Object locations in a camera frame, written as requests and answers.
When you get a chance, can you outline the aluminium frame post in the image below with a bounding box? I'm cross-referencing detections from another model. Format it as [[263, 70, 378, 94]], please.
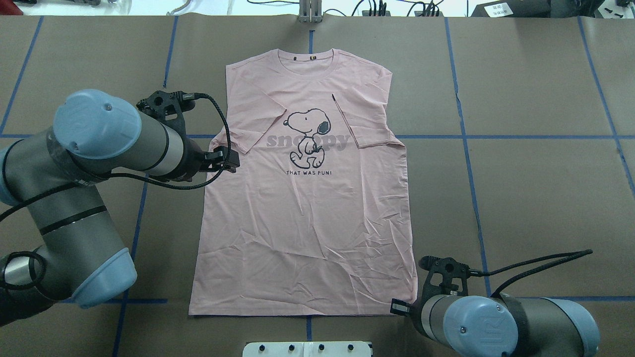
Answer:
[[298, 0, 323, 23]]

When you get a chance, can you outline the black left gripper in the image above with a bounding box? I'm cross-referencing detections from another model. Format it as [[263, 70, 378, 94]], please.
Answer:
[[181, 136, 240, 181]]

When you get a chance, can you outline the black power adapter box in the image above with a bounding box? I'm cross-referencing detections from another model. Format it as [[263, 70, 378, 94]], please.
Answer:
[[469, 0, 551, 18]]

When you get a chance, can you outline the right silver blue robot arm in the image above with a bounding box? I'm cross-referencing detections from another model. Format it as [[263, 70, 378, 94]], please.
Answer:
[[390, 294, 601, 357]]

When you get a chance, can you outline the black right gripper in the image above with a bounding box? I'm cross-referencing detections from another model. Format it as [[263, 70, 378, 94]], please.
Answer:
[[390, 295, 437, 340]]

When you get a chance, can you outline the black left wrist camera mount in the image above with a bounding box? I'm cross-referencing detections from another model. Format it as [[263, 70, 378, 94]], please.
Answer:
[[135, 91, 195, 135]]

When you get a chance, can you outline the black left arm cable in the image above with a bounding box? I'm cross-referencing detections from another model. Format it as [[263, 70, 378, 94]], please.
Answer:
[[0, 92, 233, 291]]

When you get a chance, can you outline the white pillar base mount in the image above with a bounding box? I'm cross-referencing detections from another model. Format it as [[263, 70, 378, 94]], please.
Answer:
[[242, 341, 374, 357]]

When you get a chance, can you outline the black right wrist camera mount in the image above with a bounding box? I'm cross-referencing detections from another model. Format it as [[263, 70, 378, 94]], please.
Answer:
[[419, 255, 470, 300]]

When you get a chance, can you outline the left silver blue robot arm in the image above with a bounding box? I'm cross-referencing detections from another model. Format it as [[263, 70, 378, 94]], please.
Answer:
[[1, 89, 240, 326]]

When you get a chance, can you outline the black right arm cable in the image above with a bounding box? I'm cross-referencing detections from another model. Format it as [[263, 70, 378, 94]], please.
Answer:
[[466, 249, 594, 298]]

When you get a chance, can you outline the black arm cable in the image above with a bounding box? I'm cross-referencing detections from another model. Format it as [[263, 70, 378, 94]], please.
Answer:
[[466, 249, 594, 298], [0, 92, 233, 291]]

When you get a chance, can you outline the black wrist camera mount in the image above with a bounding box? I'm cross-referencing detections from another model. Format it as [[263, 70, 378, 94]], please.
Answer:
[[135, 91, 195, 135], [419, 255, 470, 300]]

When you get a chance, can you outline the pink Snoopy t-shirt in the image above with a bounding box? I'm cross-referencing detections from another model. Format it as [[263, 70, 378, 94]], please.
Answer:
[[189, 48, 418, 316]]

